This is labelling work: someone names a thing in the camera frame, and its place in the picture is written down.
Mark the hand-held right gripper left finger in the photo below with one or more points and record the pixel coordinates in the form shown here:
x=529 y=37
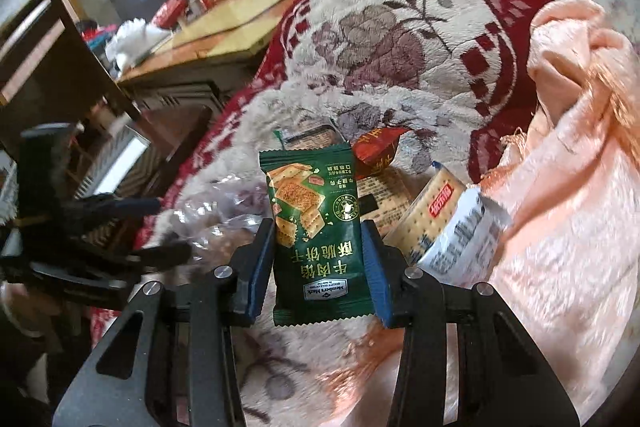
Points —
x=262 y=267

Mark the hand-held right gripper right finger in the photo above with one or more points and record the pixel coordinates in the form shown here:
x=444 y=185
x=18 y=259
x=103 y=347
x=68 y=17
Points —
x=375 y=272

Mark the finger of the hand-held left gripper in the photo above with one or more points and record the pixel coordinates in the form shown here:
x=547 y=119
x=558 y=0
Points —
x=160 y=254
x=125 y=207

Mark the clear plastic bag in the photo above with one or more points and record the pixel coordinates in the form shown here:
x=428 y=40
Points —
x=215 y=217

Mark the green cracker packet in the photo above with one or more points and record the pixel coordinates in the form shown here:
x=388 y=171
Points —
x=310 y=137
x=315 y=207

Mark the red candy packet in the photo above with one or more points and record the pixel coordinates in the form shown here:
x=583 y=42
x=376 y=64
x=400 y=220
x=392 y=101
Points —
x=375 y=152

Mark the chevron patterned box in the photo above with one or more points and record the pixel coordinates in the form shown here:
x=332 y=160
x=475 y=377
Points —
x=117 y=167

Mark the beige snack packet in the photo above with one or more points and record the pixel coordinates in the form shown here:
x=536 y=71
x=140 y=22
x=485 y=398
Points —
x=385 y=197

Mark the white cracker packet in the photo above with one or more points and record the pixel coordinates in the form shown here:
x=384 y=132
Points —
x=450 y=217

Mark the white plastic bag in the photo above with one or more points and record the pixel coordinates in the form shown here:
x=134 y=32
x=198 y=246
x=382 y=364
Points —
x=135 y=42

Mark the red gift box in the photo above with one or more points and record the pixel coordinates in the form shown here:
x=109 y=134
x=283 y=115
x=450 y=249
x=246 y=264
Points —
x=170 y=12

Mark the wooden table with yellow top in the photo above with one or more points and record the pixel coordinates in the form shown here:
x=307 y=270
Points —
x=220 y=27

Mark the pink fringed bedspread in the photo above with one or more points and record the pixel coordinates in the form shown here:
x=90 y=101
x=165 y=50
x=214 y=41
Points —
x=575 y=207

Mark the floral fleece blanket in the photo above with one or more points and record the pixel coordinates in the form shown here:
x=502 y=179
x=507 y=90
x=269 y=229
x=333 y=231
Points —
x=380 y=32

